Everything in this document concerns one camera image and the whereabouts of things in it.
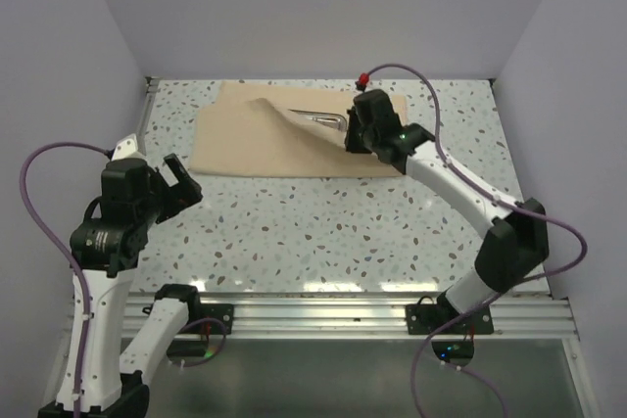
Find beige cloth wrap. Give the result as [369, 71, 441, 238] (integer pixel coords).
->
[189, 81, 398, 178]

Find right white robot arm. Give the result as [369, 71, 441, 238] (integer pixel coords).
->
[345, 89, 550, 333]

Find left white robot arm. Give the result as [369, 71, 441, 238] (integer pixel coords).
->
[38, 154, 204, 417]

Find steel instrument tray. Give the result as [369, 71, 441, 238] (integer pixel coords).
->
[290, 109, 348, 132]

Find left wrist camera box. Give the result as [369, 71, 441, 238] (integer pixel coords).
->
[111, 134, 144, 162]

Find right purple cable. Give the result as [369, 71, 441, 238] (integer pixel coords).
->
[355, 63, 589, 418]

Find purple cable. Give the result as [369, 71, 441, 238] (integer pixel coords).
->
[355, 63, 589, 418]
[19, 142, 229, 418]

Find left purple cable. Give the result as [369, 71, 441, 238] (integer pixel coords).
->
[19, 142, 229, 418]

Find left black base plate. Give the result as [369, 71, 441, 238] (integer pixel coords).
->
[179, 303, 235, 336]

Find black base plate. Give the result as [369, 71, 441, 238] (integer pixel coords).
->
[179, 303, 235, 336]
[405, 303, 495, 336]

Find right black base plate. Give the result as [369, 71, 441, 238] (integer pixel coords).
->
[405, 303, 495, 336]

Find aluminium rail frame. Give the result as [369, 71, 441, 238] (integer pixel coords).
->
[121, 78, 596, 417]

